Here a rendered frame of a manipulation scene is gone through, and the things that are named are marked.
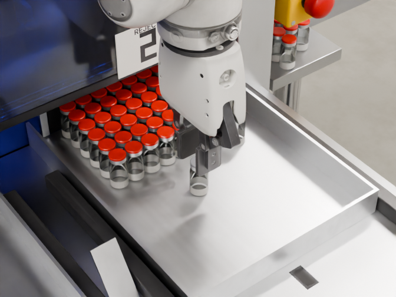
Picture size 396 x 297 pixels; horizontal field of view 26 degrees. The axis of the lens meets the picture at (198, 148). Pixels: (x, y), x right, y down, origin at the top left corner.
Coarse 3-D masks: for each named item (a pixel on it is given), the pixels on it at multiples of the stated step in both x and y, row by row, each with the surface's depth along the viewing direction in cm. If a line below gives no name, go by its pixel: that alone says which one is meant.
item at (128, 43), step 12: (156, 24) 97; (120, 36) 95; (132, 36) 96; (156, 36) 98; (120, 48) 96; (132, 48) 97; (156, 48) 99; (120, 60) 97; (132, 60) 98; (156, 60) 101; (120, 72) 98; (132, 72) 99
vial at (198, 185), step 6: (192, 168) 97; (192, 174) 98; (204, 174) 97; (192, 180) 98; (198, 180) 98; (204, 180) 98; (192, 186) 99; (198, 186) 98; (204, 186) 99; (192, 192) 99; (198, 192) 99; (204, 192) 99
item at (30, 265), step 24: (0, 192) 95; (0, 216) 97; (0, 240) 94; (24, 240) 94; (0, 264) 92; (24, 264) 92; (48, 264) 89; (0, 288) 89; (24, 288) 89; (48, 288) 89; (72, 288) 85
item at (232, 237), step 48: (48, 144) 101; (288, 144) 106; (96, 192) 100; (144, 192) 100; (240, 192) 100; (288, 192) 100; (336, 192) 100; (144, 240) 94; (192, 240) 94; (240, 240) 94; (288, 240) 90; (192, 288) 89; (240, 288) 88
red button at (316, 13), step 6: (306, 0) 109; (312, 0) 108; (318, 0) 108; (324, 0) 108; (330, 0) 109; (306, 6) 109; (312, 6) 108; (318, 6) 108; (324, 6) 109; (330, 6) 110; (306, 12) 110; (312, 12) 109; (318, 12) 109; (324, 12) 110; (318, 18) 110
